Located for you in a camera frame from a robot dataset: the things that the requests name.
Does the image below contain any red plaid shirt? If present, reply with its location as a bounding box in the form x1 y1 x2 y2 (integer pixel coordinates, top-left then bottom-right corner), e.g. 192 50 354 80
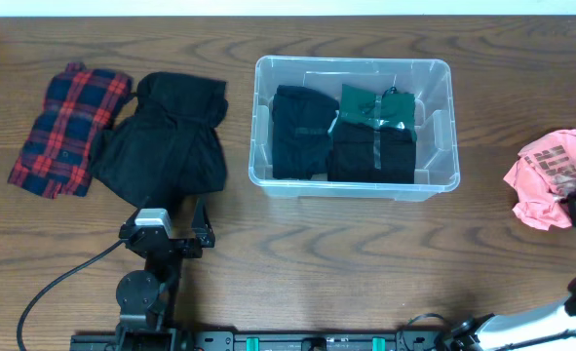
8 62 133 199

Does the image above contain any black garment with tape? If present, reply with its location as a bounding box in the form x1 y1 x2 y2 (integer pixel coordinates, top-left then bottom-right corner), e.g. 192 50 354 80
327 123 416 184

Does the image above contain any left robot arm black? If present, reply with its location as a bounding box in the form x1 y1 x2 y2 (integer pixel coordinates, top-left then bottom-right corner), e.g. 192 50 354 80
114 198 215 351

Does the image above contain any clear plastic storage bin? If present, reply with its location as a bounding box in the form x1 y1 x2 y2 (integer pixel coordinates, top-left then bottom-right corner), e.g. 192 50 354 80
249 56 461 202

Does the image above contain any pink shirt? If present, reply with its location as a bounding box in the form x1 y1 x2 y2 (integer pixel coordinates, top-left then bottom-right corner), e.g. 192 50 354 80
504 129 576 231

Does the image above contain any dark navy garment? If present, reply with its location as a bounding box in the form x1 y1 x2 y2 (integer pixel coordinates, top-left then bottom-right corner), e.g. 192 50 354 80
272 85 339 180

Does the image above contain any large black garment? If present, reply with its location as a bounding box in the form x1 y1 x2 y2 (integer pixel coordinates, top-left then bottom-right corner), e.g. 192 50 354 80
89 72 228 211

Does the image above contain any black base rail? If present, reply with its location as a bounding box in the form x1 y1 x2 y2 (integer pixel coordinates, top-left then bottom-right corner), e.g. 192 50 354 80
69 330 481 351

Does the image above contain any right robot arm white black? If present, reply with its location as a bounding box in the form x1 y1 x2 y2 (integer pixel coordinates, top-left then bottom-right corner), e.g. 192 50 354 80
436 277 576 350

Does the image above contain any dark green shirt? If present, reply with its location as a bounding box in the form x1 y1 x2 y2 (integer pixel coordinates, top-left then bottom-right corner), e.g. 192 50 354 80
338 84 417 141

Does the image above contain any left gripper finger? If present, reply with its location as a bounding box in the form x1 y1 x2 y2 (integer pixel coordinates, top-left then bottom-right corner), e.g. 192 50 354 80
130 196 150 222
191 197 212 238

